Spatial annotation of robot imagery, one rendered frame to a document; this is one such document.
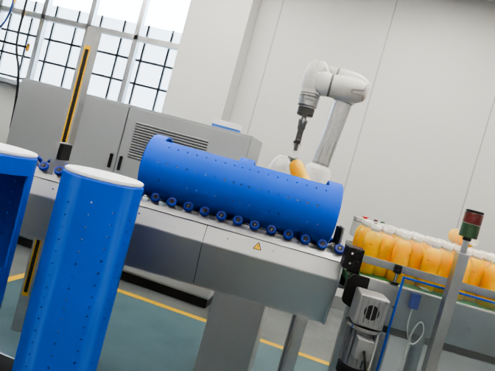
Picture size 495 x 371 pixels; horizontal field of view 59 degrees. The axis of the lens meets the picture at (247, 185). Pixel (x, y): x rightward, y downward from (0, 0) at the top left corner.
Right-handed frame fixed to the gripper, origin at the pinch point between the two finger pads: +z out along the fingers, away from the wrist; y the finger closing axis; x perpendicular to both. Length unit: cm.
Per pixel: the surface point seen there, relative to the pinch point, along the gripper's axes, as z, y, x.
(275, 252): 44.4, 11.9, 3.1
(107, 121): 4, -164, -156
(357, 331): 61, 34, 39
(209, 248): 50, 13, -25
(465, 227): 13, 37, 64
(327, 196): 15.8, 11.6, 17.8
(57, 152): 28, 4, -105
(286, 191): 17.9, 12.6, 0.5
